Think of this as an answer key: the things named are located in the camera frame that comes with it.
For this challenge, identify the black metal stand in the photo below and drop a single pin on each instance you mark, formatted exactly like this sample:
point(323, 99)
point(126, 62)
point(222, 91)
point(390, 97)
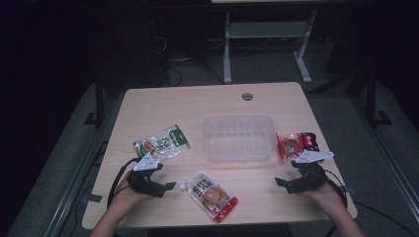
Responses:
point(371, 98)
point(99, 105)

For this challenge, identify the clear plastic container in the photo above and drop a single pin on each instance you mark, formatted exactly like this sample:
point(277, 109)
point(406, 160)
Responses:
point(238, 138)

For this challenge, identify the metal floor rail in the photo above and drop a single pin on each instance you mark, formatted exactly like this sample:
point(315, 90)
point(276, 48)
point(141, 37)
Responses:
point(388, 164)
point(79, 171)

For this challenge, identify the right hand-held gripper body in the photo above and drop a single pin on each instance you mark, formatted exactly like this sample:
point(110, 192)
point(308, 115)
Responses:
point(311, 179)

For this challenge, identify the white metal desk frame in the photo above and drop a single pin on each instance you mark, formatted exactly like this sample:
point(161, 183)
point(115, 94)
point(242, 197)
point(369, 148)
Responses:
point(267, 29)

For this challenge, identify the green white snack packet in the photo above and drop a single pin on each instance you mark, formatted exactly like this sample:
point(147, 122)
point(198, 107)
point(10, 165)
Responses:
point(164, 143)

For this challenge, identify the person's left hand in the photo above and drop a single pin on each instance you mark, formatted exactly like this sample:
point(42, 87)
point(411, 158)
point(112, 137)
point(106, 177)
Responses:
point(126, 196)

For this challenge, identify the red white spouted food pouch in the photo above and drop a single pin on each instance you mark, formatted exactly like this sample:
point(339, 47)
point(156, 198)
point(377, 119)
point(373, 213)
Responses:
point(210, 197)

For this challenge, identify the person's right hand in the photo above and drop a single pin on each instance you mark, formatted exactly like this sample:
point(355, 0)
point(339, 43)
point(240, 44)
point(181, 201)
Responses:
point(326, 196)

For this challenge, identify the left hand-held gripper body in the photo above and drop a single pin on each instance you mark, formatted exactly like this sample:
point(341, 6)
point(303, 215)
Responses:
point(141, 182)

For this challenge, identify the red black snack packet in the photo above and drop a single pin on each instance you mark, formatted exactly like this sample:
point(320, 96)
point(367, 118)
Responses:
point(290, 146)

